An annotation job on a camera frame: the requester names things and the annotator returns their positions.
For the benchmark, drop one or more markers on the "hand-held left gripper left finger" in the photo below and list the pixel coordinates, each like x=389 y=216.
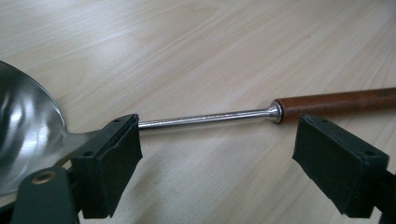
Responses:
x=106 y=165

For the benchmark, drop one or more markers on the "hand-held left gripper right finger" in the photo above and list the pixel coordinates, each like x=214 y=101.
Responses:
x=339 y=174

